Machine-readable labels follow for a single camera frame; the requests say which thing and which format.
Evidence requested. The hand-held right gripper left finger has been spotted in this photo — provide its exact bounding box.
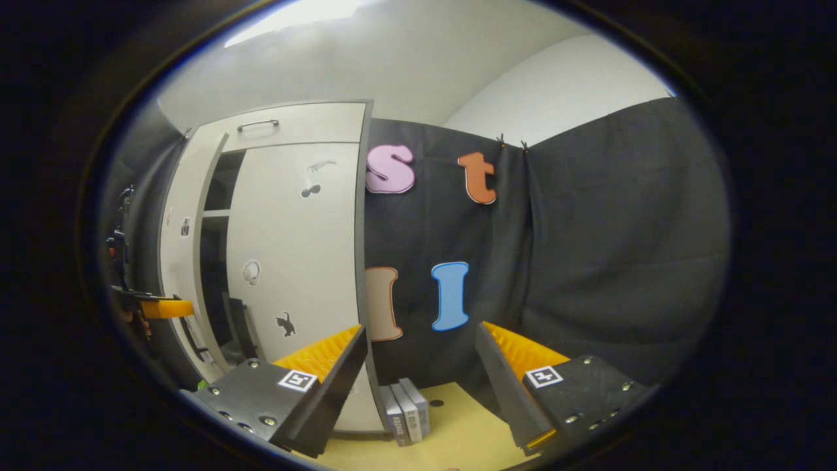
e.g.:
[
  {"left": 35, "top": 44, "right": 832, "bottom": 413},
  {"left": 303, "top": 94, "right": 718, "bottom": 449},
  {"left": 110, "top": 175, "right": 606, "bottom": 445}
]
[{"left": 180, "top": 324, "right": 369, "bottom": 459}]

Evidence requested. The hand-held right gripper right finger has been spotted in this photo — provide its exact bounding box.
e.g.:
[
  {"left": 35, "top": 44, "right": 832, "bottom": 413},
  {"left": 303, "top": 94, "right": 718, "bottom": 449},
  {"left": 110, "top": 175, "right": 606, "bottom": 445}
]
[{"left": 475, "top": 321, "right": 658, "bottom": 457}]

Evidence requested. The white cabinet door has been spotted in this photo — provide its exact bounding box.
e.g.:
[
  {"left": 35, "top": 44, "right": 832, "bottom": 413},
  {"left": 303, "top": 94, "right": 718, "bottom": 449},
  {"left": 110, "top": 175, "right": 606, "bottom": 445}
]
[
  {"left": 159, "top": 133, "right": 230, "bottom": 384},
  {"left": 225, "top": 140, "right": 368, "bottom": 434}
]

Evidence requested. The white shoe cabinet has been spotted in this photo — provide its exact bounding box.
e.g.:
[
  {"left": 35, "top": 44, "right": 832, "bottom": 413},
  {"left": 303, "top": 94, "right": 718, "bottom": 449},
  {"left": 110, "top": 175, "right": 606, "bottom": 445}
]
[{"left": 159, "top": 99, "right": 388, "bottom": 436}]

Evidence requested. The white cabinet drawer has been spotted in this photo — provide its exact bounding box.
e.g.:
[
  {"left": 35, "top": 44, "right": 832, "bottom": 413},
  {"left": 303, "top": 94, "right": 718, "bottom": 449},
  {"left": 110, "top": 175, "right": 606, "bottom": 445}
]
[{"left": 195, "top": 101, "right": 368, "bottom": 155}]

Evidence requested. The grey book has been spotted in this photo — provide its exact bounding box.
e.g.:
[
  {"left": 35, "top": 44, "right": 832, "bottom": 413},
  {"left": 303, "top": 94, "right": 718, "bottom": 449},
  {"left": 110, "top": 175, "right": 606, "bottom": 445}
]
[
  {"left": 400, "top": 377, "right": 431, "bottom": 438},
  {"left": 390, "top": 381, "right": 423, "bottom": 443},
  {"left": 379, "top": 385, "right": 408, "bottom": 447}
]

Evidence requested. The black backdrop cloth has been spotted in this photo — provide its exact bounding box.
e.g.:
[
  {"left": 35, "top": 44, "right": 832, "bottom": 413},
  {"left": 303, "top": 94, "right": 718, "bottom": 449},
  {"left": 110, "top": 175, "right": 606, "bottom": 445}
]
[{"left": 362, "top": 96, "right": 732, "bottom": 421}]

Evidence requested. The ceiling light panel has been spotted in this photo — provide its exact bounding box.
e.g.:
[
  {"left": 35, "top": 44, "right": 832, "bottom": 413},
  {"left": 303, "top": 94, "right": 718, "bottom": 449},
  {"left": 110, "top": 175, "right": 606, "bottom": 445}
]
[{"left": 224, "top": 0, "right": 362, "bottom": 49}]

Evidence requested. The black door bar handle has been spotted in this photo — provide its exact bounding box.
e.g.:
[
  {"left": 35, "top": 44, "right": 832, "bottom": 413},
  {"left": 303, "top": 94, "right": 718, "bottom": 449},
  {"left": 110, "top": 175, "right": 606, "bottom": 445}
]
[
  {"left": 179, "top": 316, "right": 213, "bottom": 362},
  {"left": 222, "top": 296, "right": 260, "bottom": 362}
]

